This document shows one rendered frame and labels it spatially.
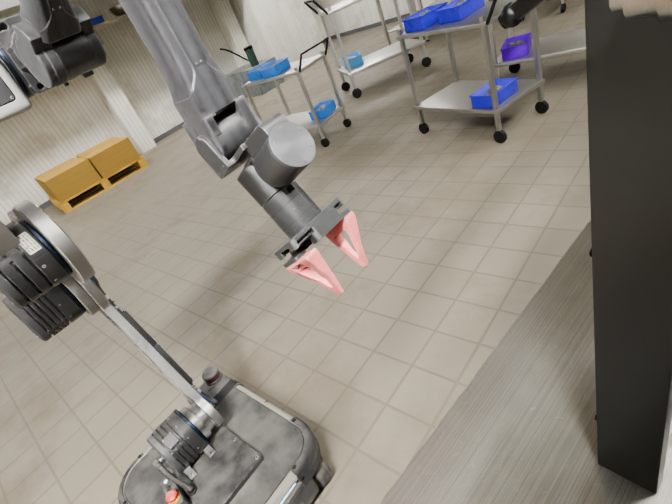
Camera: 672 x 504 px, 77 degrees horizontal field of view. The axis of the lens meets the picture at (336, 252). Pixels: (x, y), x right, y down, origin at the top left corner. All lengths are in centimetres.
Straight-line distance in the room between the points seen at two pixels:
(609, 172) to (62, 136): 803
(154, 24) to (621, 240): 48
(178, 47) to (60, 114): 765
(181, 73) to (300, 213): 21
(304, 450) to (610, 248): 125
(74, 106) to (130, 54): 134
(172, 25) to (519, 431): 60
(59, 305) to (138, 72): 742
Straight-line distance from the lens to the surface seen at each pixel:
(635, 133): 27
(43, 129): 810
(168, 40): 55
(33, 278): 101
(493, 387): 59
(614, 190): 29
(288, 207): 54
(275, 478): 146
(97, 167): 696
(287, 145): 49
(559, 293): 70
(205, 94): 55
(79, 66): 86
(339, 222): 57
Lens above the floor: 138
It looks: 32 degrees down
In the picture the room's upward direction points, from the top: 24 degrees counter-clockwise
